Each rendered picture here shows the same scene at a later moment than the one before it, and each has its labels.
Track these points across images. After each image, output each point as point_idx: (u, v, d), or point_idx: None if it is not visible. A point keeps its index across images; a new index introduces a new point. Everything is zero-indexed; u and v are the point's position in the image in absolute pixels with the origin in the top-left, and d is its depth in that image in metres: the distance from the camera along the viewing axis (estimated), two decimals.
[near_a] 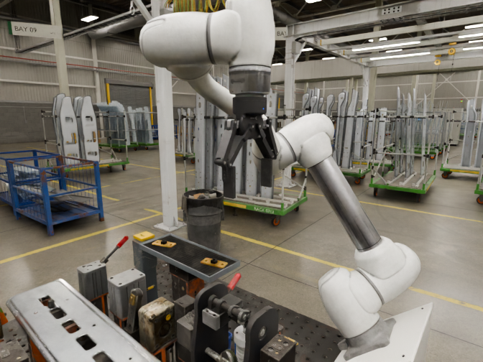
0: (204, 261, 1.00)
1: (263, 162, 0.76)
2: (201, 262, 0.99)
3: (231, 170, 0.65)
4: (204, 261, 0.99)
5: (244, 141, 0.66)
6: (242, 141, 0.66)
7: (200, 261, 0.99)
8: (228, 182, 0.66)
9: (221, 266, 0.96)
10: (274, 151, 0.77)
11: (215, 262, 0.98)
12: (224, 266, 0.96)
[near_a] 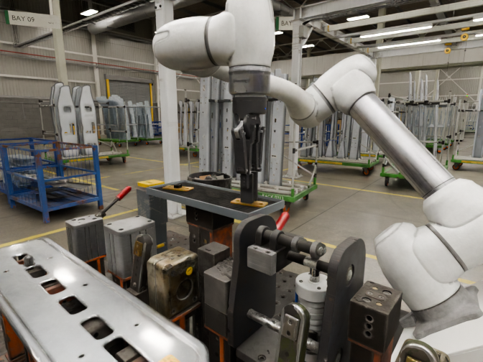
0: (235, 200, 0.74)
1: None
2: (231, 202, 0.72)
3: (250, 177, 0.69)
4: (236, 201, 0.73)
5: (252, 144, 0.68)
6: (251, 144, 0.68)
7: (231, 201, 0.73)
8: (246, 189, 0.70)
9: (260, 205, 0.70)
10: (258, 163, 0.73)
11: None
12: (264, 205, 0.70)
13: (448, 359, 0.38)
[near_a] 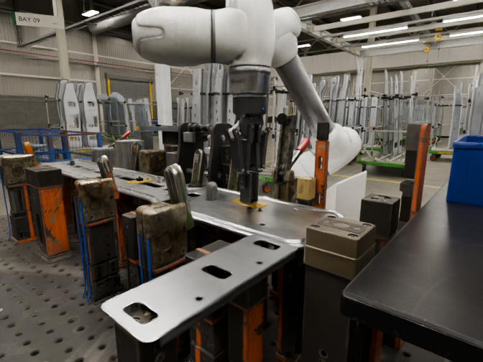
0: (236, 200, 0.74)
1: None
2: (232, 200, 0.73)
3: (249, 177, 0.69)
4: (236, 200, 0.74)
5: (251, 144, 0.68)
6: (249, 144, 0.68)
7: (232, 200, 0.74)
8: (244, 188, 0.71)
9: (258, 205, 0.70)
10: (260, 164, 0.73)
11: None
12: (261, 207, 0.70)
13: None
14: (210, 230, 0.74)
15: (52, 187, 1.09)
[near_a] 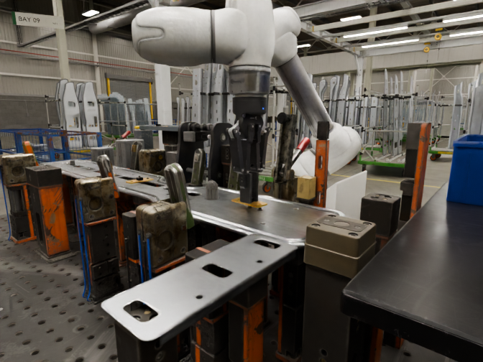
0: (236, 199, 0.74)
1: None
2: (232, 200, 0.73)
3: (248, 177, 0.69)
4: (236, 200, 0.74)
5: (251, 144, 0.68)
6: (249, 144, 0.68)
7: (232, 199, 0.74)
8: (244, 188, 0.71)
9: (258, 205, 0.70)
10: (260, 164, 0.73)
11: None
12: (261, 206, 0.69)
13: None
14: (210, 229, 0.74)
15: (52, 187, 1.09)
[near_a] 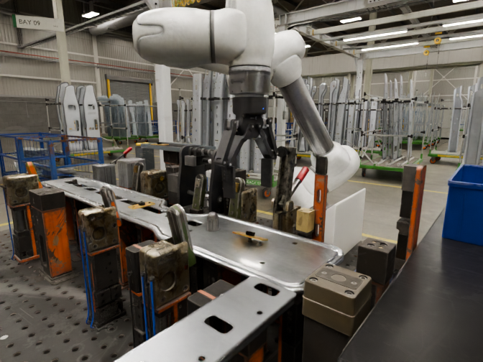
0: (236, 232, 0.76)
1: (263, 162, 0.76)
2: (233, 231, 0.75)
3: (231, 170, 0.65)
4: (237, 232, 0.75)
5: (244, 141, 0.66)
6: (242, 141, 0.66)
7: (233, 231, 0.76)
8: (228, 182, 0.66)
9: (260, 238, 0.72)
10: (274, 151, 0.77)
11: (251, 234, 0.73)
12: (264, 240, 0.72)
13: (255, 189, 0.99)
14: (212, 262, 0.76)
15: (55, 210, 1.11)
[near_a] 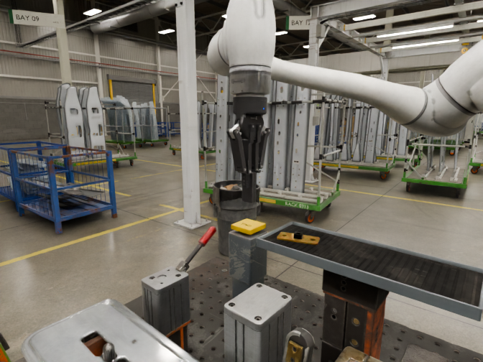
0: None
1: None
2: None
3: (251, 177, 0.70)
4: None
5: (251, 143, 0.68)
6: (250, 144, 0.68)
7: None
8: (246, 187, 0.71)
9: None
10: (259, 164, 0.72)
11: None
12: None
13: None
14: None
15: None
